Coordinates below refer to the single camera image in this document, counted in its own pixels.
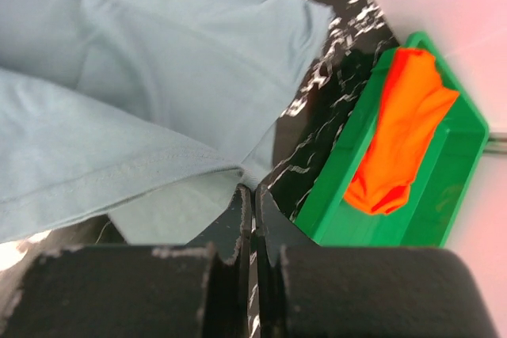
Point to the grey-blue t shirt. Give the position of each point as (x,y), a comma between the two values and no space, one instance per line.
(148,111)

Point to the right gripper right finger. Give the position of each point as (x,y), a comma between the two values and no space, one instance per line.
(274,232)

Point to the right aluminium frame post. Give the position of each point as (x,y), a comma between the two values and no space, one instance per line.
(496,144)

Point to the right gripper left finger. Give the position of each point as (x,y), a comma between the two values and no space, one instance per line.
(227,286)

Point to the orange t shirt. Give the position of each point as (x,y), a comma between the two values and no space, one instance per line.
(413,103)

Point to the green plastic tray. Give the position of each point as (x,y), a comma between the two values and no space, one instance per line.
(438,190)

